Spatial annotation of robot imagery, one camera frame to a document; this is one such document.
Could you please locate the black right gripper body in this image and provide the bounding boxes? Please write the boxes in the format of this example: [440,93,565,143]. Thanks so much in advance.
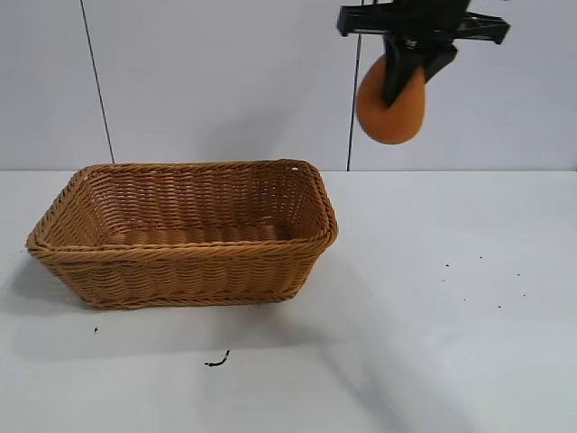
[337,0,512,51]

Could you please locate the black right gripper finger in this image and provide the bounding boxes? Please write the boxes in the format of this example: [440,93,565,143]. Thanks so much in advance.
[381,36,427,109]
[422,43,460,84]

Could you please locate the woven wicker rectangular basket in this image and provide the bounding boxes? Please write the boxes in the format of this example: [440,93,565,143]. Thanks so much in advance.
[25,158,340,311]

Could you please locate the small black curled debris piece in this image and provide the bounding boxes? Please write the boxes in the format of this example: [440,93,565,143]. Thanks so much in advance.
[204,349,232,368]

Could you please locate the thin black vertical wall strip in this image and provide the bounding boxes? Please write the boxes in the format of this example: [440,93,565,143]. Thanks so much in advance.
[79,0,117,164]
[345,25,363,173]

